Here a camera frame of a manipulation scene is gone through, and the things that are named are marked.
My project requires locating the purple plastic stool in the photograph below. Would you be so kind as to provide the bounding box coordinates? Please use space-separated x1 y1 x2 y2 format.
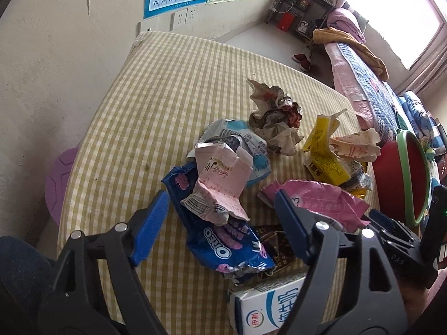
45 147 81 226

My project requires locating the pink carton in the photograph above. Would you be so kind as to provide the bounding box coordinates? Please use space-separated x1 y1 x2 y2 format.
181 142 254 227

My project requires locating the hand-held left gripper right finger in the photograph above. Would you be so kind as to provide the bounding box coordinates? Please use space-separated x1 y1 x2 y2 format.
274 189 409 335

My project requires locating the pink plastic packet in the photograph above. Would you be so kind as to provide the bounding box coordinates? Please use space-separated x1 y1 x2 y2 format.
258 179 371 233

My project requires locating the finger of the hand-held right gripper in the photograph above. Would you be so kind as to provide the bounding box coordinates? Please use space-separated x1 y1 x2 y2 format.
361 209 399 234

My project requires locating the blue cookie wrapper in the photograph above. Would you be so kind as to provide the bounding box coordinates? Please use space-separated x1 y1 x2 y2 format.
161 162 276 281

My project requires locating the blue plaid patchwork quilt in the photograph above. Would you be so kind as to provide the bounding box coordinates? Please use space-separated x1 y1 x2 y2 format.
337 42 411 147

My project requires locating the dark metal shelf unit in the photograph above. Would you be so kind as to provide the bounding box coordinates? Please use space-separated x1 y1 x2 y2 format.
267 0 337 44

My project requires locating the yellow wrapper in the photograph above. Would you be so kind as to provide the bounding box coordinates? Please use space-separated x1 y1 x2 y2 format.
302 109 374 197

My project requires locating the folded blue printed quilt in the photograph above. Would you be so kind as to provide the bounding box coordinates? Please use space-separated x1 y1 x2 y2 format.
398 91 438 147

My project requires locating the white wall switch plate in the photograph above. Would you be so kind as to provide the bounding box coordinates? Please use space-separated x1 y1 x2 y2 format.
136 17 158 36

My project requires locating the white milk carton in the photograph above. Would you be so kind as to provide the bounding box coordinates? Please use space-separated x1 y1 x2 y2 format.
228 269 315 335

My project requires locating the dark brown foil wrapper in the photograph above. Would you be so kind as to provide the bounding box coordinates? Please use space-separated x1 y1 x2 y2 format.
255 225 308 276

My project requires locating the person's leg in jeans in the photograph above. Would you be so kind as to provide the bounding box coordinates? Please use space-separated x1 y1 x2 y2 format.
0 235 58 335

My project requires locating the pink pillow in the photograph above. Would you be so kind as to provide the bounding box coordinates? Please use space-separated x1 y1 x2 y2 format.
326 9 367 44

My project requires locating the brown blanket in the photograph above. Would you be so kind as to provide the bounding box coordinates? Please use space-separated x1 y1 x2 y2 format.
312 28 390 81

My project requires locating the brown paper bag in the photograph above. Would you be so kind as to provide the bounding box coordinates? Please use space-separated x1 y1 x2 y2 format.
246 78 304 156

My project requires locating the window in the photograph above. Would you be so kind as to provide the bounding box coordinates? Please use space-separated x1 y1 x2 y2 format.
344 0 444 70

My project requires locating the white pink paper wrapper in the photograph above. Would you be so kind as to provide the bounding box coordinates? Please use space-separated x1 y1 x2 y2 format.
330 128 382 163

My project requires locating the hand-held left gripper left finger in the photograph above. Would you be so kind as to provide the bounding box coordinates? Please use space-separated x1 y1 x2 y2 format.
37 190 172 335

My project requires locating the red bin with green rim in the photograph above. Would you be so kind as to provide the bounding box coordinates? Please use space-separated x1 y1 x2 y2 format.
371 129 432 227

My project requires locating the yellow checked tablecloth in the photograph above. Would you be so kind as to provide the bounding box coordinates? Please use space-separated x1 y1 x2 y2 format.
58 31 381 325

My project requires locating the light blue wrapper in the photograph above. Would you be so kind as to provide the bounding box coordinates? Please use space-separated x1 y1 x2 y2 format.
187 119 272 187

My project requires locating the pink floral quilted bedspread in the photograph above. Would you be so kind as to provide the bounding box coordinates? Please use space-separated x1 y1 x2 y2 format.
325 42 385 137

